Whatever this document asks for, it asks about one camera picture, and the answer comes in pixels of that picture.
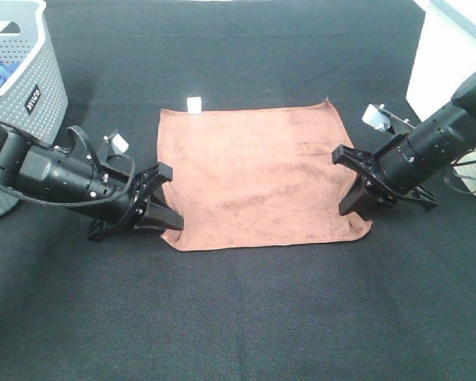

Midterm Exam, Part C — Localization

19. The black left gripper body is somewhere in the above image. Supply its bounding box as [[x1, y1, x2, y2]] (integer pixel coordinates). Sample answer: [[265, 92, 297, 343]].
[[86, 162, 172, 242]]

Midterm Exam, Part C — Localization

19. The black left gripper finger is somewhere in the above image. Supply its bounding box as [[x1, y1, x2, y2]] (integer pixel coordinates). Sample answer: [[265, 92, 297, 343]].
[[136, 202, 183, 230]]

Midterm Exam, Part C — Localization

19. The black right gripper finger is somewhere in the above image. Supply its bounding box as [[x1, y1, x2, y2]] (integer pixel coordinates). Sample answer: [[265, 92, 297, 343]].
[[339, 175, 375, 216]]

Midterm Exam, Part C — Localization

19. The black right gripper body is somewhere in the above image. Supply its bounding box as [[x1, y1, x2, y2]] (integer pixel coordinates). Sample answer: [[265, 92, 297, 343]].
[[332, 144, 437, 210]]

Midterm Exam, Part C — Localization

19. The brown microfibre towel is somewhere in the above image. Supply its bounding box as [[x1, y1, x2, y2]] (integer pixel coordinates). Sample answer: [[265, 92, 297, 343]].
[[157, 101, 372, 252]]

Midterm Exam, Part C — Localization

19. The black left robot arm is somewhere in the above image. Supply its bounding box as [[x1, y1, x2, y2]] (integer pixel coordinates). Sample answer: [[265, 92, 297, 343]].
[[0, 121, 184, 242]]

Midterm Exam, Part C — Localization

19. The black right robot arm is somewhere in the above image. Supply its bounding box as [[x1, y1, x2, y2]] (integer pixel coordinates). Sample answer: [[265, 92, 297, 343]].
[[332, 72, 476, 216]]

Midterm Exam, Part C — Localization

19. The white towel label tag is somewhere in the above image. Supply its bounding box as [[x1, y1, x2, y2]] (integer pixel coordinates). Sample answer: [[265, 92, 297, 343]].
[[186, 96, 202, 115]]

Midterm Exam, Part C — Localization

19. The grey perforated laundry basket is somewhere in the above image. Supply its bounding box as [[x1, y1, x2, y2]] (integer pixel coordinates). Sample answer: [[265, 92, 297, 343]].
[[0, 0, 69, 221]]

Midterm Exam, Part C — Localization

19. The white plastic basket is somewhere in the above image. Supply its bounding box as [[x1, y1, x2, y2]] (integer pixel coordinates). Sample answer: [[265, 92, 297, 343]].
[[405, 0, 476, 204]]

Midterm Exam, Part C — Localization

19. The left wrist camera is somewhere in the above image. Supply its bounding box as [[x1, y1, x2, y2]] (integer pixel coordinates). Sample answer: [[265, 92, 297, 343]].
[[103, 132, 129, 154]]

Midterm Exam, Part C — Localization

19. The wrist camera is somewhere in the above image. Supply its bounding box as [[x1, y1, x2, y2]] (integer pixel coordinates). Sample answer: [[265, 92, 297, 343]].
[[103, 132, 129, 154], [362, 103, 415, 135]]

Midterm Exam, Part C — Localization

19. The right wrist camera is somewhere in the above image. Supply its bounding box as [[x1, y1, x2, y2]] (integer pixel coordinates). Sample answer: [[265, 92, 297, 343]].
[[362, 103, 415, 135]]

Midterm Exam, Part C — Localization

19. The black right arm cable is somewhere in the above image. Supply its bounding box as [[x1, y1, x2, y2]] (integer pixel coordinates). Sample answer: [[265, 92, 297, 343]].
[[443, 150, 476, 194]]

